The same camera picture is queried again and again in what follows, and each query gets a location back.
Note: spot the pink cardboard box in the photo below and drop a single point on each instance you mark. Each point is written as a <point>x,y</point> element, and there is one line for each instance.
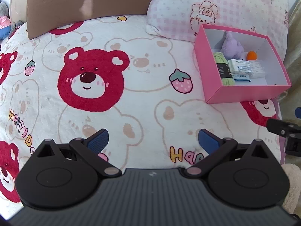
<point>211,84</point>

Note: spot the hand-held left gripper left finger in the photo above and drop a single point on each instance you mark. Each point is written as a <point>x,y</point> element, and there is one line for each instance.
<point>100,140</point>

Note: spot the white tissue packet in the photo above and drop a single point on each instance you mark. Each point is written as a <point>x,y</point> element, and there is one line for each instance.
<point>239,65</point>

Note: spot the grey plush toy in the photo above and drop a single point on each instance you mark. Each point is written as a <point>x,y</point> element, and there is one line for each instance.
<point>3,9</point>

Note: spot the small blue white box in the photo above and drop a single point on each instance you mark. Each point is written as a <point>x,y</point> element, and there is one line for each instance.
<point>241,76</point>

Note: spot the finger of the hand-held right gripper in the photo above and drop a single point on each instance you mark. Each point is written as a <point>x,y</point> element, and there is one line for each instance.
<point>298,112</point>
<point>294,143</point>

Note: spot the purple plush toy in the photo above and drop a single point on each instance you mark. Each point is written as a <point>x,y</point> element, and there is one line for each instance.
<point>231,47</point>

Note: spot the bear printed blanket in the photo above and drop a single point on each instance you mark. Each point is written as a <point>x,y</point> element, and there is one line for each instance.
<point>145,94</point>

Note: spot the beige headboard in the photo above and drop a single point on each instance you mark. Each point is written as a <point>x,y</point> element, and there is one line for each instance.
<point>18,4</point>

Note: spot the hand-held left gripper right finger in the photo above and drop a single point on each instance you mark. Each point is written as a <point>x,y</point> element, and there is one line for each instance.
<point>208,141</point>

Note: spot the brown pillow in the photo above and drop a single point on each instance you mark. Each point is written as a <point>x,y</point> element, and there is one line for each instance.
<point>70,2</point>

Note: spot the pink checked pillow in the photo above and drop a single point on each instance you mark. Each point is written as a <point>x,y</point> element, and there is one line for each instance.
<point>178,9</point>

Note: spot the orange makeup sponge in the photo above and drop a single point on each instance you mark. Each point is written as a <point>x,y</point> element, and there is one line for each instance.
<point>251,55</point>

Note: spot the pink blue plush toy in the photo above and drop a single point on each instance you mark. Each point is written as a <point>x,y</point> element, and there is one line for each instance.
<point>4,27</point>

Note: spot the clear box of white swabs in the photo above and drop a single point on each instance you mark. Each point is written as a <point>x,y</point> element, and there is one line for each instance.
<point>257,69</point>

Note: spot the green yarn ball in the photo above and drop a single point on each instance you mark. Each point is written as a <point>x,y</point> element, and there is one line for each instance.
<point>219,57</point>

